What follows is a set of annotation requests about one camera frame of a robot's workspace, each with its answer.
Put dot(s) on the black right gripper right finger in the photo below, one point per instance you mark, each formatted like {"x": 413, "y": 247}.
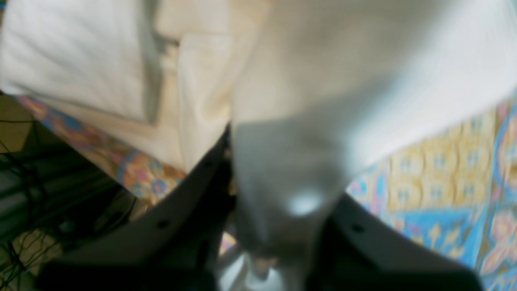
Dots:
{"x": 358, "y": 252}

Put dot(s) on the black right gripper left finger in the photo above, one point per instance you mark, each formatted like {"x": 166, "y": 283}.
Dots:
{"x": 172, "y": 247}

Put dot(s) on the white printed T-shirt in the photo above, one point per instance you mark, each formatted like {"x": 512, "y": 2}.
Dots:
{"x": 315, "y": 90}

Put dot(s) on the patterned colourful tablecloth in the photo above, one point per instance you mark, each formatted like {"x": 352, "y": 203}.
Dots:
{"x": 454, "y": 193}

